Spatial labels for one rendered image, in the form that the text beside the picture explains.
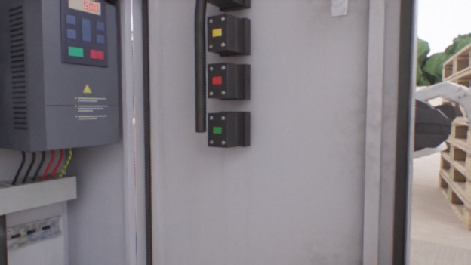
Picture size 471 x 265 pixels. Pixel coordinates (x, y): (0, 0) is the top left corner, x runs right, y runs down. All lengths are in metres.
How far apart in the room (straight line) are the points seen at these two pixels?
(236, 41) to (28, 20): 0.27
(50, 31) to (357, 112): 0.40
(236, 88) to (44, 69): 0.25
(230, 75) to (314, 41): 0.11
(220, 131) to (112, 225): 0.31
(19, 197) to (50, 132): 0.15
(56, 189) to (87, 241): 0.13
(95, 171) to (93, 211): 0.07
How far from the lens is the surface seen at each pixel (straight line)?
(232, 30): 0.44
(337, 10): 0.40
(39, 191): 0.65
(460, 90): 0.75
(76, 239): 0.77
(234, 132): 0.44
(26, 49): 0.55
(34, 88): 0.54
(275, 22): 0.47
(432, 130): 0.58
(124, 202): 0.61
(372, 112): 0.40
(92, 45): 0.56
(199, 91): 0.45
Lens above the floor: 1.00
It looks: 4 degrees down
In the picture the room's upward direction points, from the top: straight up
